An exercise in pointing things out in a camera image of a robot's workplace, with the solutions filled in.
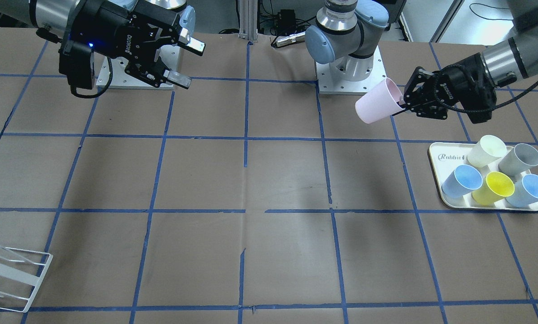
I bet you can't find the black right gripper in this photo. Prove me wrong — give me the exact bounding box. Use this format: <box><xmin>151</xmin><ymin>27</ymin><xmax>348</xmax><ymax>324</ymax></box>
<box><xmin>61</xmin><ymin>0</ymin><xmax>206</xmax><ymax>90</ymax></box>

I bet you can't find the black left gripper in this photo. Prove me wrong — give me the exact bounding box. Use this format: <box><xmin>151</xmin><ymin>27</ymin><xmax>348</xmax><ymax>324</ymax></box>
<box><xmin>393</xmin><ymin>53</ymin><xmax>495</xmax><ymax>120</ymax></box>

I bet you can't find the pink plastic cup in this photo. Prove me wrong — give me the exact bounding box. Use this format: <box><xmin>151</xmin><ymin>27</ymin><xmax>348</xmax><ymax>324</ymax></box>
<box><xmin>355</xmin><ymin>78</ymin><xmax>405</xmax><ymax>124</ymax></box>

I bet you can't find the cream plastic cup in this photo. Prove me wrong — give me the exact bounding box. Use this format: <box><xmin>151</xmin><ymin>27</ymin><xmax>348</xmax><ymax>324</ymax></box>
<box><xmin>467</xmin><ymin>135</ymin><xmax>507</xmax><ymax>168</ymax></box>

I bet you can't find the blue cup near pink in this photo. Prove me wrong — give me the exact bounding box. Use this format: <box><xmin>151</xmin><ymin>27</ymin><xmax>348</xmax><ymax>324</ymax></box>
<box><xmin>440</xmin><ymin>164</ymin><xmax>483</xmax><ymax>198</ymax></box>

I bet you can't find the yellow plastic cup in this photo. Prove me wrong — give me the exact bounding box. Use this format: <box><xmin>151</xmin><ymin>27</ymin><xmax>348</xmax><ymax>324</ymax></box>
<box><xmin>472</xmin><ymin>171</ymin><xmax>515</xmax><ymax>206</ymax></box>

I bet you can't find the grey plastic cup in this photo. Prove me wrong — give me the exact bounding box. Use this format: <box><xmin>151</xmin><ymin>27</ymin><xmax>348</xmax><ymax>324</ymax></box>
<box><xmin>498</xmin><ymin>143</ymin><xmax>538</xmax><ymax>176</ymax></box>

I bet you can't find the blue cup near grey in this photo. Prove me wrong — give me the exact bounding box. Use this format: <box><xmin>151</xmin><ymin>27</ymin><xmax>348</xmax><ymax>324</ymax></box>
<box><xmin>506</xmin><ymin>174</ymin><xmax>538</xmax><ymax>208</ymax></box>

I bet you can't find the cream plastic tray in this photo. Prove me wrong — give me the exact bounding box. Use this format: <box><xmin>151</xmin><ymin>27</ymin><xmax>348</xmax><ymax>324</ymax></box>
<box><xmin>429</xmin><ymin>142</ymin><xmax>538</xmax><ymax>212</ymax></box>

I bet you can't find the black power adapter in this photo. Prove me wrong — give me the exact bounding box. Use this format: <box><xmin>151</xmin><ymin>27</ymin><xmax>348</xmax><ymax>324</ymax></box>
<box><xmin>275</xmin><ymin>9</ymin><xmax>296</xmax><ymax>33</ymax></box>

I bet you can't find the silver cylindrical connector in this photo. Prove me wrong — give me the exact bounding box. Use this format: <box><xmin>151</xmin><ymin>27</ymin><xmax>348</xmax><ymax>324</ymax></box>
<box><xmin>271</xmin><ymin>31</ymin><xmax>306</xmax><ymax>49</ymax></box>

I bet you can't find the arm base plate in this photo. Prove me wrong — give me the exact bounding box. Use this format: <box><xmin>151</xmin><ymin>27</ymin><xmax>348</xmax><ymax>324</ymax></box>
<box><xmin>315</xmin><ymin>47</ymin><xmax>387</xmax><ymax>95</ymax></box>
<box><xmin>96</xmin><ymin>37</ymin><xmax>180</xmax><ymax>90</ymax></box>

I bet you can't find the aluminium frame post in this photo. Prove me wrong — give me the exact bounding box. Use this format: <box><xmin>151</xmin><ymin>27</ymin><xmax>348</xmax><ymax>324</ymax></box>
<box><xmin>237</xmin><ymin>0</ymin><xmax>259</xmax><ymax>43</ymax></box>

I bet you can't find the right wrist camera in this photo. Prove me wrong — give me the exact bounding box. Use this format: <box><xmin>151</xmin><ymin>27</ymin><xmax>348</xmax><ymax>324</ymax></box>
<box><xmin>59</xmin><ymin>40</ymin><xmax>95</xmax><ymax>90</ymax></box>

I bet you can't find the white wire dish rack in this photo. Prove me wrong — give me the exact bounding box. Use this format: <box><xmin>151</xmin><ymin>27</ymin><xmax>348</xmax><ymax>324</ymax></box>
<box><xmin>0</xmin><ymin>243</ymin><xmax>54</xmax><ymax>313</ymax></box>

